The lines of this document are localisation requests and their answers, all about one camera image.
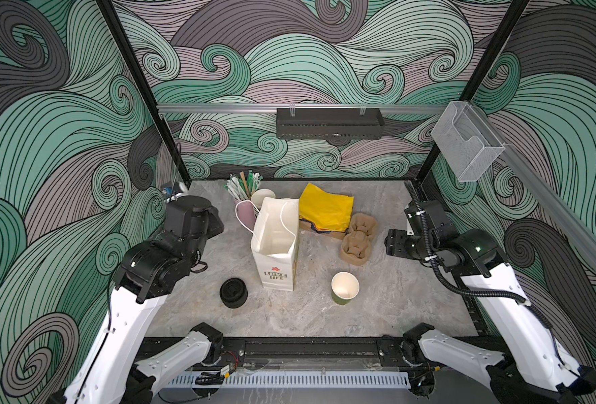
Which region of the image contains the green paper coffee cup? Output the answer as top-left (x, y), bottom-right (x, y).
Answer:
top-left (331, 272), bottom-right (360, 306)

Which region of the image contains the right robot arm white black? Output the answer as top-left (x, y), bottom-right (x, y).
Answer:
top-left (385, 201), bottom-right (596, 403)

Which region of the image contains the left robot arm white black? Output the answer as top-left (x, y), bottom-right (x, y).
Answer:
top-left (64, 195), bottom-right (224, 403)

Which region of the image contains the brown pulp cup carrier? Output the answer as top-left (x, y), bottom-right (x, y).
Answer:
top-left (339, 213), bottom-right (379, 266)

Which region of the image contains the yellow napkin stack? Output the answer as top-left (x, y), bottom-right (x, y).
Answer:
top-left (299, 183), bottom-right (354, 233)

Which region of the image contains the white paper gift bag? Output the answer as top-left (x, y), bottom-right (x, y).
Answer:
top-left (251, 198), bottom-right (300, 291)

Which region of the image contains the stack of green paper cups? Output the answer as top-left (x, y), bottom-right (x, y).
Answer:
top-left (250, 189), bottom-right (276, 210)

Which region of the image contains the pink holder with straws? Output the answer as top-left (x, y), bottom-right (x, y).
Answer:
top-left (225, 171), bottom-right (262, 233)

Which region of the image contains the stack of black cup lids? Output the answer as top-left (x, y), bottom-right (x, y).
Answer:
top-left (220, 278), bottom-right (248, 309)

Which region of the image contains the clear acrylic wall holder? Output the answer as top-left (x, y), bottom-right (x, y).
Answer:
top-left (431, 101), bottom-right (505, 183)

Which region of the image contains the black wall tray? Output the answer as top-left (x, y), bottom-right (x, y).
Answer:
top-left (276, 107), bottom-right (385, 141)

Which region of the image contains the white slotted cable duct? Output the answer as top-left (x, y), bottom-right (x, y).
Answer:
top-left (167, 371), bottom-right (411, 390)

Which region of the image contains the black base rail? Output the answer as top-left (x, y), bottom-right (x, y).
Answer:
top-left (140, 335), bottom-right (481, 367)

